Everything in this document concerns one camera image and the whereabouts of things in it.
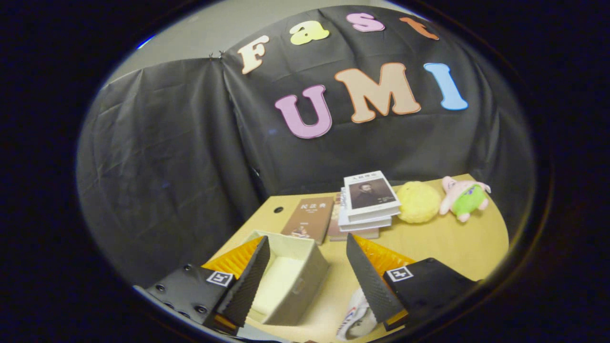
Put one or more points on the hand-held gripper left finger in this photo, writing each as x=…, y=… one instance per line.
x=248, y=286

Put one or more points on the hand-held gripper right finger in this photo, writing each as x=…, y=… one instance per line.
x=369, y=281

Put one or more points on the white shoe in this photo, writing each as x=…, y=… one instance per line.
x=355, y=320

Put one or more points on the beige fabric storage box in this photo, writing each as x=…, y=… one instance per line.
x=305, y=276

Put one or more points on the reddish brown book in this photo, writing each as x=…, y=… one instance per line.
x=353, y=235

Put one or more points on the plain white book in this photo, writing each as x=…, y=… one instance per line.
x=363, y=225

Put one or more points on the white portrait cover book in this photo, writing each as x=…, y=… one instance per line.
x=369, y=193

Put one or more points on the yellow plush ball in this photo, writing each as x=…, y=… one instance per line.
x=418, y=202

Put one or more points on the pink star plush toy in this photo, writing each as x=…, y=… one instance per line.
x=464, y=196

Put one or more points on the black backdrop cloth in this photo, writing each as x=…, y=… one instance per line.
x=190, y=143

